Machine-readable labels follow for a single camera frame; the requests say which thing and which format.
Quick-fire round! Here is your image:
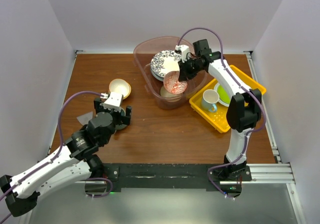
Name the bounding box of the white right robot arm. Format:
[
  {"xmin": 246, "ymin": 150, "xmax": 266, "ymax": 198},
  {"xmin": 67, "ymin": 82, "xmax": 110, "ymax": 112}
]
[{"xmin": 175, "ymin": 39, "xmax": 263, "ymax": 181}]

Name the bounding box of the green rimmed lettered plate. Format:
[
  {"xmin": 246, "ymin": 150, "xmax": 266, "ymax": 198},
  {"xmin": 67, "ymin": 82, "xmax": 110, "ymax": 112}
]
[{"xmin": 150, "ymin": 67, "xmax": 166, "ymax": 81}]

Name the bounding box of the spatula with wooden handle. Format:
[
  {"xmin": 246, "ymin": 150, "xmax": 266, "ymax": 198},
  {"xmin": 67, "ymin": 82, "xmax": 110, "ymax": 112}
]
[{"xmin": 76, "ymin": 111, "xmax": 94, "ymax": 126}]

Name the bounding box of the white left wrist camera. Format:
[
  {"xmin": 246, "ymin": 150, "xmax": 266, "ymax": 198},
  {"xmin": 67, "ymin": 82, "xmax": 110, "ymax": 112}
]
[{"xmin": 100, "ymin": 92, "xmax": 123, "ymax": 112}]

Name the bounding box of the lime green plate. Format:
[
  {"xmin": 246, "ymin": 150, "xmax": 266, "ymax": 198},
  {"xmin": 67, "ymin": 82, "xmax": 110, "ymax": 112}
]
[{"xmin": 216, "ymin": 84, "xmax": 230, "ymax": 104}]

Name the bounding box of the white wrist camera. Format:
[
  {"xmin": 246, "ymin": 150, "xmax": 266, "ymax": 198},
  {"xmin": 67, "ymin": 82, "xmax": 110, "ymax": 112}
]
[
  {"xmin": 100, "ymin": 92, "xmax": 123, "ymax": 112},
  {"xmin": 175, "ymin": 45, "xmax": 191, "ymax": 62}
]

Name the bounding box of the white rimmed plate under green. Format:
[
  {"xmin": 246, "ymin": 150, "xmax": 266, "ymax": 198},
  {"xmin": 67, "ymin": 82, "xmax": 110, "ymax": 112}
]
[{"xmin": 213, "ymin": 83, "xmax": 232, "ymax": 107}]

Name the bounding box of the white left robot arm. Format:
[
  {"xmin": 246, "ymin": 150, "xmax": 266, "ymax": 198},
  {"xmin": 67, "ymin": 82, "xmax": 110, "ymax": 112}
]
[{"xmin": 0, "ymin": 97, "xmax": 132, "ymax": 217}]

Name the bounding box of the beige ceramic bowl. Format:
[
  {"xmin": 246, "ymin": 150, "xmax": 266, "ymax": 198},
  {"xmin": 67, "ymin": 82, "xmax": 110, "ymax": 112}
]
[{"xmin": 160, "ymin": 86, "xmax": 182, "ymax": 99}]

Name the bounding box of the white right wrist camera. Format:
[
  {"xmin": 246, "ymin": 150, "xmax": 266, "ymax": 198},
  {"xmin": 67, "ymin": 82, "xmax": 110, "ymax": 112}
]
[{"xmin": 175, "ymin": 45, "xmax": 191, "ymax": 62}]

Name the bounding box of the red patterned bowl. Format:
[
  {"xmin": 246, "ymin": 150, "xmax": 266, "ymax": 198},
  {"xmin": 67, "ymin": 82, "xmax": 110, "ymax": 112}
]
[{"xmin": 163, "ymin": 71, "xmax": 188, "ymax": 95}]

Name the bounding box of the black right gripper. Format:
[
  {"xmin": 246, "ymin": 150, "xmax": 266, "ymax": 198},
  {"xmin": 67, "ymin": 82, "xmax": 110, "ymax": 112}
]
[{"xmin": 178, "ymin": 56, "xmax": 204, "ymax": 81}]

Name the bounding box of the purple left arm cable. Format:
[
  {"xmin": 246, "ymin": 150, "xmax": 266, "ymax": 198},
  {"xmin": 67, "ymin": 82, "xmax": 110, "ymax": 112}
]
[{"xmin": 0, "ymin": 91, "xmax": 106, "ymax": 224}]

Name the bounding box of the black mounting base plate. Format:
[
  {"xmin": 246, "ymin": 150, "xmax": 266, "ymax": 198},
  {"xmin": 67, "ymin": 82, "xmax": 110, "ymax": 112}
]
[{"xmin": 89, "ymin": 163, "xmax": 252, "ymax": 194}]

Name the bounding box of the white yellow rimmed bowl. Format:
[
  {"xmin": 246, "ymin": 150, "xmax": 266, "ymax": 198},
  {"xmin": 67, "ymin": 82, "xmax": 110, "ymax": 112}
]
[{"xmin": 108, "ymin": 78, "xmax": 132, "ymax": 99}]

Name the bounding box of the blue patterned bottom plate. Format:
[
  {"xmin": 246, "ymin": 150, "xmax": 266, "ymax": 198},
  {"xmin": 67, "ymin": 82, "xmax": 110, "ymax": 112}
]
[{"xmin": 150, "ymin": 50, "xmax": 181, "ymax": 78}]

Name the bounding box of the light blue white mug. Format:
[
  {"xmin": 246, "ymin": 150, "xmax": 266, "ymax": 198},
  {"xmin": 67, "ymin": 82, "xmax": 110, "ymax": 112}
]
[{"xmin": 201, "ymin": 89, "xmax": 220, "ymax": 113}]

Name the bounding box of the clear pink plastic bin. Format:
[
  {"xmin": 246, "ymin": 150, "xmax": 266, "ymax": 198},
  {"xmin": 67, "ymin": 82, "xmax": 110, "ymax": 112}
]
[{"xmin": 133, "ymin": 36, "xmax": 208, "ymax": 110}]

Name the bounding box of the teal ceramic mug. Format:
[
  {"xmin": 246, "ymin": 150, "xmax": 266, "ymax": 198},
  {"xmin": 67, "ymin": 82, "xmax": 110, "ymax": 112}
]
[{"xmin": 115, "ymin": 108, "xmax": 127, "ymax": 131}]

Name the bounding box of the yellow plastic tray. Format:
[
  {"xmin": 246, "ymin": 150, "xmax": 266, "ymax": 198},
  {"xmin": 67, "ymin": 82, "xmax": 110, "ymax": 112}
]
[{"xmin": 189, "ymin": 65, "xmax": 267, "ymax": 133}]

